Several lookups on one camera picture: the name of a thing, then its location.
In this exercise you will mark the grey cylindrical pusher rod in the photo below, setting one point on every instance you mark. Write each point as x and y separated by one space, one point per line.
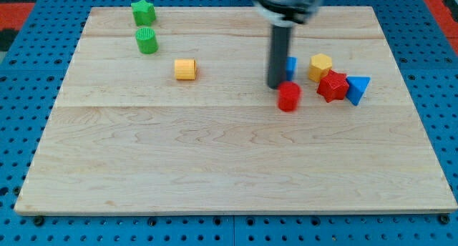
278 54

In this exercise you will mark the red cylinder block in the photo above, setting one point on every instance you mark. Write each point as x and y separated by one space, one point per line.
289 94

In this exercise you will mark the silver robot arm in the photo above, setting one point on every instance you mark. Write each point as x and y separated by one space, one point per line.
283 15

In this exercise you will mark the red star block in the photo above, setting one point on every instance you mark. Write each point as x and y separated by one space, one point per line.
333 86

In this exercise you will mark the green star block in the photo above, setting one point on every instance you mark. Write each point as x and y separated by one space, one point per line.
143 12

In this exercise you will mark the blue cube block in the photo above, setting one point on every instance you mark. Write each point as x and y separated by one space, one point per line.
291 65

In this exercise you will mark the yellow hexagon block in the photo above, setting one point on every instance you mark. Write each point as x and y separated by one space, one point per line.
319 66

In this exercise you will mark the blue triangle block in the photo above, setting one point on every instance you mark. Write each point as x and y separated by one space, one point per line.
357 88

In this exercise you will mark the yellow cylinder block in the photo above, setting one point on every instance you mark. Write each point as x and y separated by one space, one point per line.
185 69

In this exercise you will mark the wooden board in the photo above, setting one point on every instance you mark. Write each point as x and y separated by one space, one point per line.
125 137

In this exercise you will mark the green cylinder block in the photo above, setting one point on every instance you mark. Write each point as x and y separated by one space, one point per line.
146 40

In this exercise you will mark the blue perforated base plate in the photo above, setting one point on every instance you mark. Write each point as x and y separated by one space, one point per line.
33 70

